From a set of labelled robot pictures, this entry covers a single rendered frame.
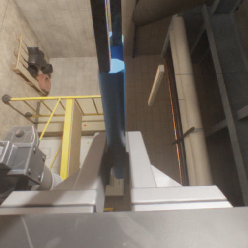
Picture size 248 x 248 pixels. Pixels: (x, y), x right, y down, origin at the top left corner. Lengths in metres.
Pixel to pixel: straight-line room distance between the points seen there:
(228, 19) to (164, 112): 2.34
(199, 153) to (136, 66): 3.12
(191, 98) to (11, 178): 3.29
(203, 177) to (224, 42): 2.51
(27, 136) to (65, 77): 4.95
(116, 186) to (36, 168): 3.53
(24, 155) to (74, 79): 4.95
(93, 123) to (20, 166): 3.88
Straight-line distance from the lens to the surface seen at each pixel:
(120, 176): 0.16
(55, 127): 4.34
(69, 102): 3.18
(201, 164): 3.14
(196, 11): 4.60
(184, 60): 3.83
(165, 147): 4.42
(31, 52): 4.29
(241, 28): 4.29
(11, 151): 0.27
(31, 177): 0.28
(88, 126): 4.12
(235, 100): 3.47
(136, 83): 4.94
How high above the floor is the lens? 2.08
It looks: level
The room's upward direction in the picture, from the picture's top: 88 degrees clockwise
